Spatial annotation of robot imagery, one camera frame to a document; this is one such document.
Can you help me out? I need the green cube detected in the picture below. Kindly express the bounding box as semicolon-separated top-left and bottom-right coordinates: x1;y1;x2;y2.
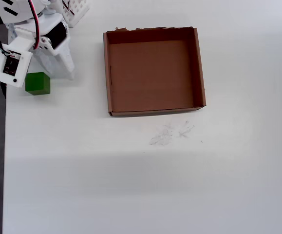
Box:
24;72;52;96

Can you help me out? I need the brown cardboard box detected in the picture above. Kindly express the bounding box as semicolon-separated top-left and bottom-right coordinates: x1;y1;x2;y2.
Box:
102;26;207;118

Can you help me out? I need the white gripper with motor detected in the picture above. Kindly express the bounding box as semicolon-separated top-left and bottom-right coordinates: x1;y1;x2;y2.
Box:
4;13;76;81

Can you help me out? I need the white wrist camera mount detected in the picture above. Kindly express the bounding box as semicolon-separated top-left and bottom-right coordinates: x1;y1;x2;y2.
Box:
0;28;34;88

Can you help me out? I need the red servo cable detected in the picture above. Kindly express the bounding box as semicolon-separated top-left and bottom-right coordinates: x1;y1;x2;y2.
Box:
27;0;41;50

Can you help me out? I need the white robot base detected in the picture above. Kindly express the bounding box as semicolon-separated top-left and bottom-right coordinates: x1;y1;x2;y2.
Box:
61;0;91;28

